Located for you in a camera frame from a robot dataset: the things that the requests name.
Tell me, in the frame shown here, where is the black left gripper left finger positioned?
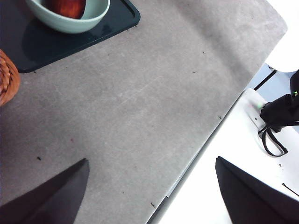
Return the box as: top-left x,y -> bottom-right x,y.
0,158 -> 91,224

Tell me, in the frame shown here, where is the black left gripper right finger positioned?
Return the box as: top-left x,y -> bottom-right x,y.
215,155 -> 299,224

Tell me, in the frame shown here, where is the teal ribbed bowl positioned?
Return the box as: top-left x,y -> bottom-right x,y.
25,0 -> 110,35

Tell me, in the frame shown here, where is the dark red plum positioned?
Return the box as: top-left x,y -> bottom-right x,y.
45,0 -> 86,19

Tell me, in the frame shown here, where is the brown wicker basket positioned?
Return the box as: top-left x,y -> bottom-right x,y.
0,49 -> 21,107

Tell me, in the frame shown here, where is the black rectangular tray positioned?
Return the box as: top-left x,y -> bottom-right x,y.
0,0 -> 141,74

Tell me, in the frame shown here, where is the looped black cable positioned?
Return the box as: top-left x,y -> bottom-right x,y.
258,126 -> 288,157

